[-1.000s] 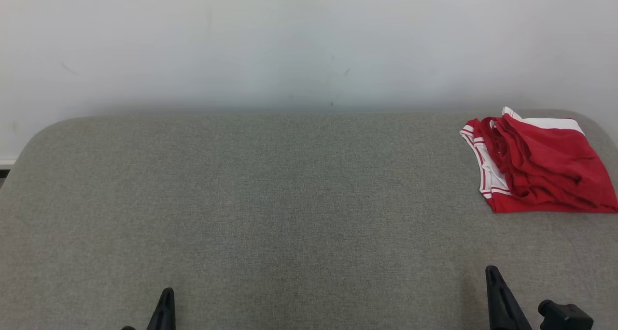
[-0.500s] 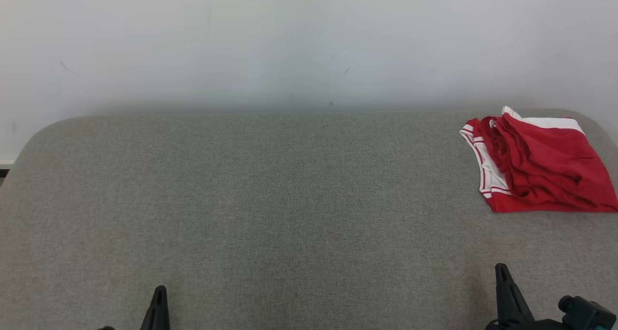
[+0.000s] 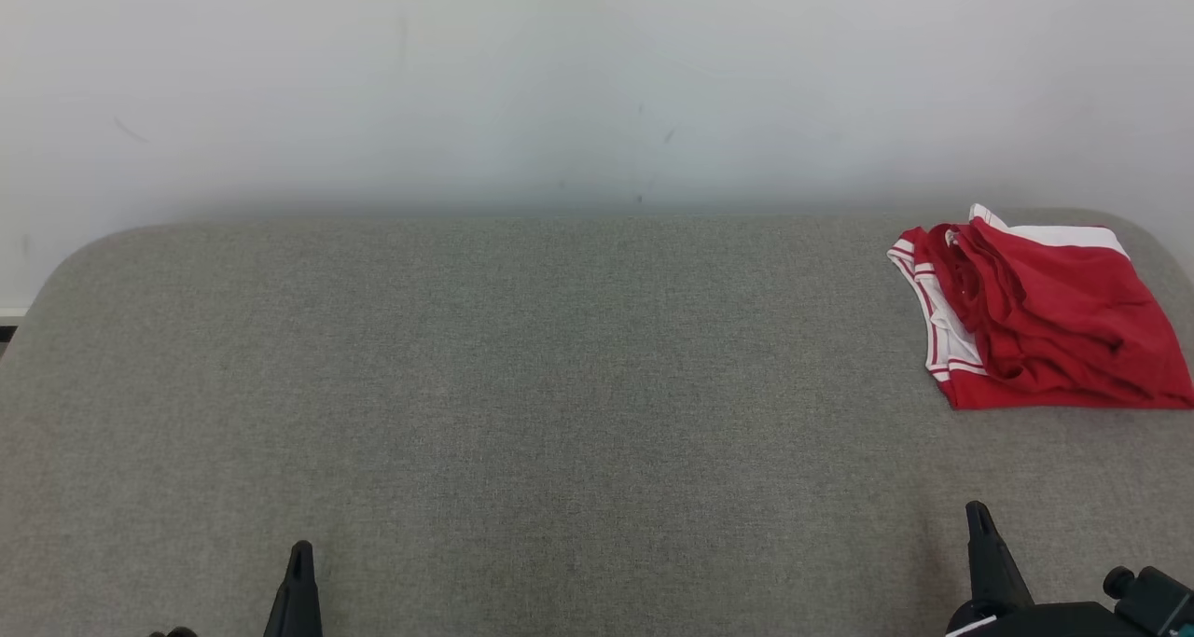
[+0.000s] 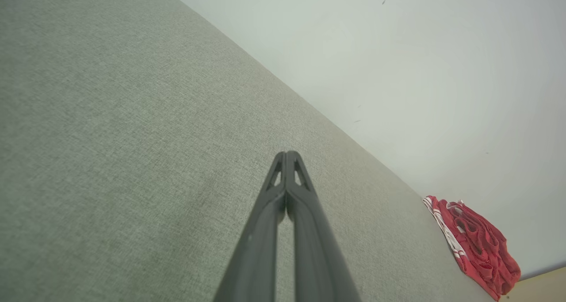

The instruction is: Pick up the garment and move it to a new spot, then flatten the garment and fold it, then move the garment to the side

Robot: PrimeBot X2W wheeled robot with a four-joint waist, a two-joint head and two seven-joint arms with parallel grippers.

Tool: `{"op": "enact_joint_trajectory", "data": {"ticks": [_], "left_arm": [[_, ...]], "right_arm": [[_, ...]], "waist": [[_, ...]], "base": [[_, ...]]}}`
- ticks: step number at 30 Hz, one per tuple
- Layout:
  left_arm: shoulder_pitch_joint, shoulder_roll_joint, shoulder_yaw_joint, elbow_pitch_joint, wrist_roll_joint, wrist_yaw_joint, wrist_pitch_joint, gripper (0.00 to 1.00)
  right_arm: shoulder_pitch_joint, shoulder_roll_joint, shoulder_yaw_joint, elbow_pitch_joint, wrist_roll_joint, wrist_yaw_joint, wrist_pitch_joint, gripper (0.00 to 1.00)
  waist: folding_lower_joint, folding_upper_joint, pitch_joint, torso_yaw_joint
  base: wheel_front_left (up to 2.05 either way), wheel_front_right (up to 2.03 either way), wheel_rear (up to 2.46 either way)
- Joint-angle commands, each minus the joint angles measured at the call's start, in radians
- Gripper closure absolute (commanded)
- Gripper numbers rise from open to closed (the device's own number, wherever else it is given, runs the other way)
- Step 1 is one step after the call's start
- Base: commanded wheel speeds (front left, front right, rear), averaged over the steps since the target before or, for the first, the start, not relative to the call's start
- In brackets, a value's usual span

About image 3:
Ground red jersey with white sleeves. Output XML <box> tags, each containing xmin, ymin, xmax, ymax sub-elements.
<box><xmin>886</xmin><ymin>225</ymin><xmax>1194</xmax><ymax>412</ymax></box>

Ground red shorts with white stripes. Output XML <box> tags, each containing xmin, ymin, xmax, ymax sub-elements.
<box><xmin>937</xmin><ymin>203</ymin><xmax>1194</xmax><ymax>407</ymax></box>

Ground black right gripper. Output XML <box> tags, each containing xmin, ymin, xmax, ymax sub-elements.
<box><xmin>945</xmin><ymin>500</ymin><xmax>1135</xmax><ymax>637</ymax></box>

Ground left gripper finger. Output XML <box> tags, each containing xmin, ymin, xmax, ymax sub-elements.
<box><xmin>264</xmin><ymin>541</ymin><xmax>324</xmax><ymax>637</ymax></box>

